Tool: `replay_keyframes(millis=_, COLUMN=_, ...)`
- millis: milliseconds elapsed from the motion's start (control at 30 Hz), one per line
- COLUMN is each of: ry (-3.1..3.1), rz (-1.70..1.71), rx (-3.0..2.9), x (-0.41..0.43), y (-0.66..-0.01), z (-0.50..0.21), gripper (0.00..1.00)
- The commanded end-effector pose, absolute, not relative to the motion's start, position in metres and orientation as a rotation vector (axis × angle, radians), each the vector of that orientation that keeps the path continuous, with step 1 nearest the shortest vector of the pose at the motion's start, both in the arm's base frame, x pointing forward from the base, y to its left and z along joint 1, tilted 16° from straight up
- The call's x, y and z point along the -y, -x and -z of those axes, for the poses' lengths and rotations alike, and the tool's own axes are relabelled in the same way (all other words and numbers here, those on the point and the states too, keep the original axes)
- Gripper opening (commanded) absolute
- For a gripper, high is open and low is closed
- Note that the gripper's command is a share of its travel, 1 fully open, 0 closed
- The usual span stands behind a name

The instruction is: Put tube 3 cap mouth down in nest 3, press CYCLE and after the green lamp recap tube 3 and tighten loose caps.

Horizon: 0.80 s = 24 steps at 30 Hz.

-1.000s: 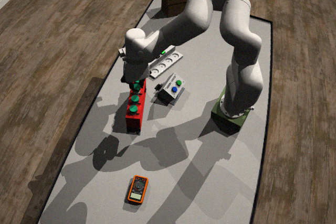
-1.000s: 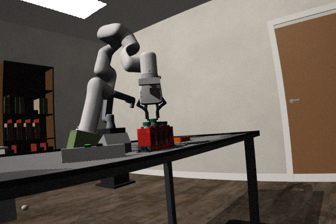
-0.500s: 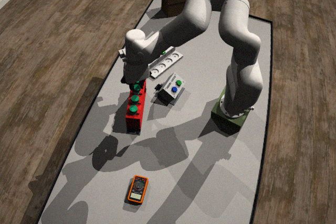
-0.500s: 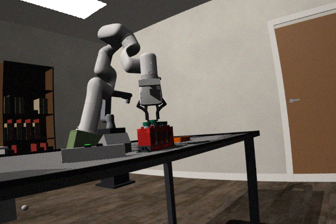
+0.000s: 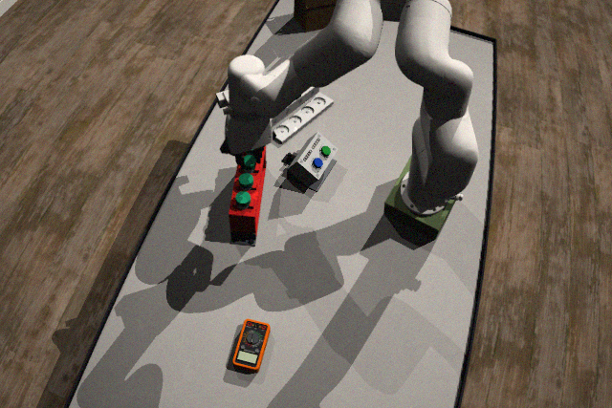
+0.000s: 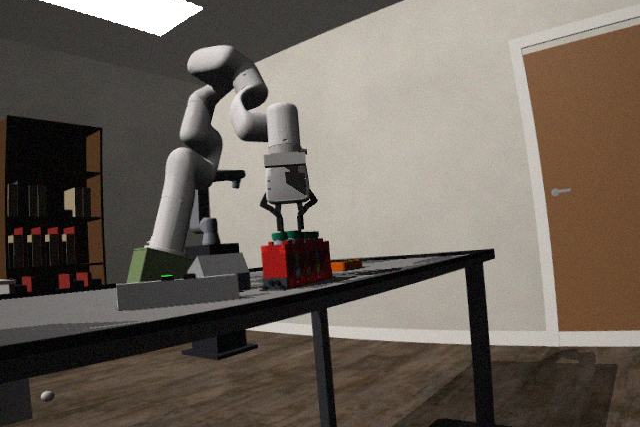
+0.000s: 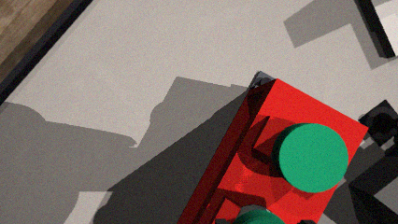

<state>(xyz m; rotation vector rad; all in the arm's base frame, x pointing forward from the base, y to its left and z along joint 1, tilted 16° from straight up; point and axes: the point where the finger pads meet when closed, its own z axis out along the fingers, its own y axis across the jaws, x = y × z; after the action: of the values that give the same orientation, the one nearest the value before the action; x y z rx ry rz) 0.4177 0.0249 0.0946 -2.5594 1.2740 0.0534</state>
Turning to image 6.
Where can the orange digital multimeter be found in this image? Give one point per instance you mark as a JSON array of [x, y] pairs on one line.
[[344, 266]]

